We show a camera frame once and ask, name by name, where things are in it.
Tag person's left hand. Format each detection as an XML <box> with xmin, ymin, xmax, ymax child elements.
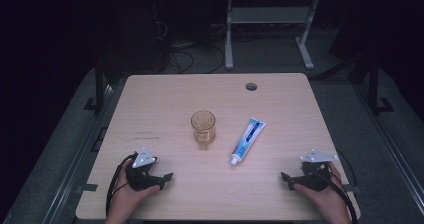
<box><xmin>111</xmin><ymin>159</ymin><xmax>161</xmax><ymax>218</ymax></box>

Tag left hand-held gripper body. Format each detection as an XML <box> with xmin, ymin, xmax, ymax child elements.
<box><xmin>124</xmin><ymin>146</ymin><xmax>166</xmax><ymax>192</ymax></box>

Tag grey metal stand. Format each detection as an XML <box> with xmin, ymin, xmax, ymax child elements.
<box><xmin>223</xmin><ymin>0</ymin><xmax>322</xmax><ymax>72</ymax></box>

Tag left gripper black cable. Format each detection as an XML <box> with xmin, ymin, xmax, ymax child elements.
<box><xmin>105</xmin><ymin>152</ymin><xmax>139</xmax><ymax>218</ymax></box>

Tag clear glass cup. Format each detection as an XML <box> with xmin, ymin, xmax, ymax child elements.
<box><xmin>190</xmin><ymin>109</ymin><xmax>217</xmax><ymax>151</ymax></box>

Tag black floor cables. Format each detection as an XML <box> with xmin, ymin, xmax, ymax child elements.
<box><xmin>153</xmin><ymin>18</ymin><xmax>226</xmax><ymax>75</ymax></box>

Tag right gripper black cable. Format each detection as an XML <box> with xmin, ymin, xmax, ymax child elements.
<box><xmin>316</xmin><ymin>150</ymin><xmax>359</xmax><ymax>224</ymax></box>

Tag white blue toothpaste tube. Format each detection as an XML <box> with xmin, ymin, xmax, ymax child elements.
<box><xmin>229</xmin><ymin>117</ymin><xmax>267</xmax><ymax>167</ymax></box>

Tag black metal post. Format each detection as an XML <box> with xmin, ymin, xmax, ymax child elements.
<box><xmin>366</xmin><ymin>52</ymin><xmax>395</xmax><ymax>116</ymax></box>
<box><xmin>83</xmin><ymin>55</ymin><xmax>107</xmax><ymax>115</ymax></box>

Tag person's right hand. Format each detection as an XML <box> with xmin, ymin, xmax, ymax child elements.
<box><xmin>293</xmin><ymin>161</ymin><xmax>349</xmax><ymax>220</ymax></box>

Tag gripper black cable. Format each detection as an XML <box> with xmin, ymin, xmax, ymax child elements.
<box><xmin>105</xmin><ymin>152</ymin><xmax>139</xmax><ymax>218</ymax></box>
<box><xmin>316</xmin><ymin>150</ymin><xmax>359</xmax><ymax>224</ymax></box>

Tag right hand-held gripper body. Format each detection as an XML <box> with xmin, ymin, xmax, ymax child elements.
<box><xmin>292</xmin><ymin>148</ymin><xmax>340</xmax><ymax>193</ymax></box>

